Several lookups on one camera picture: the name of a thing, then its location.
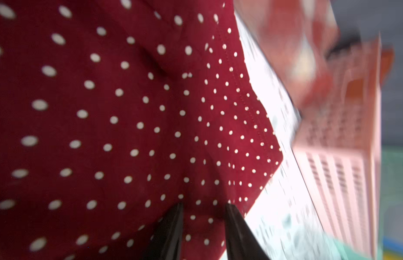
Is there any red plaid skirt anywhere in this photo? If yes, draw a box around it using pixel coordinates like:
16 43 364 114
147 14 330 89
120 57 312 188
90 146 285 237
234 0 340 111

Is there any pink plastic basket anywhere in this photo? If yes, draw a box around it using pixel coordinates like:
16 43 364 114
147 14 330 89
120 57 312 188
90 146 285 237
292 37 382 259

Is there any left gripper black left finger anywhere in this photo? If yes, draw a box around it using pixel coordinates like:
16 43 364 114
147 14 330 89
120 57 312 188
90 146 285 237
142 203 184 260

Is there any rust orange skirt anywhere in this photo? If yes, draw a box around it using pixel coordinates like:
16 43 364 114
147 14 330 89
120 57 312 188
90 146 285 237
345 47 395 100

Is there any floral table mat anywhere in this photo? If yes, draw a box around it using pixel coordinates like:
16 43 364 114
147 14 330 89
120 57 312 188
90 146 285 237
235 14 341 260

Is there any mint green file organizer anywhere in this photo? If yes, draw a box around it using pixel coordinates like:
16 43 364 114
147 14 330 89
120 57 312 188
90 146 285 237
336 146 403 260

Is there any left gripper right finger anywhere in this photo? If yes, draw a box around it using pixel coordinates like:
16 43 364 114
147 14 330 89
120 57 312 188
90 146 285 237
224 204 270 260

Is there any dark red polka-dot skirt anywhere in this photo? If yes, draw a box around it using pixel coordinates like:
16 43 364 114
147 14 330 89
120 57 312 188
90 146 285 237
0 1 283 260

